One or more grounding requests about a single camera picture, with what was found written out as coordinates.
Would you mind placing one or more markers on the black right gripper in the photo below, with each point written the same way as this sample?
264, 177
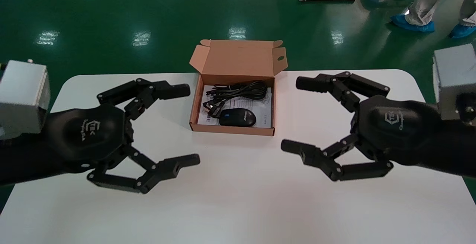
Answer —
398, 125

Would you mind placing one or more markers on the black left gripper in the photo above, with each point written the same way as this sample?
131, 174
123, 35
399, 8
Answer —
85, 136

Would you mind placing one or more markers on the brown cardboard storage box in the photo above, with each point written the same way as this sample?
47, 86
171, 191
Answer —
238, 58

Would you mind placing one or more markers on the white printed paper sheet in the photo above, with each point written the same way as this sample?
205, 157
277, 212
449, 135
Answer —
263, 119

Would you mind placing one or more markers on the blue shoe cover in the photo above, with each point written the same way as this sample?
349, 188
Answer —
463, 31
412, 24

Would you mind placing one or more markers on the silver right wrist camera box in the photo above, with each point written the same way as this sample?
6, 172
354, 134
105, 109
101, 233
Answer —
455, 76

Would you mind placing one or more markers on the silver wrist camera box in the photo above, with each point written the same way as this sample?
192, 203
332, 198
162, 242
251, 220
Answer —
455, 76
22, 95

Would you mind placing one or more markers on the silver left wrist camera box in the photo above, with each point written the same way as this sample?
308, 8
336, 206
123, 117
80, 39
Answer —
22, 95

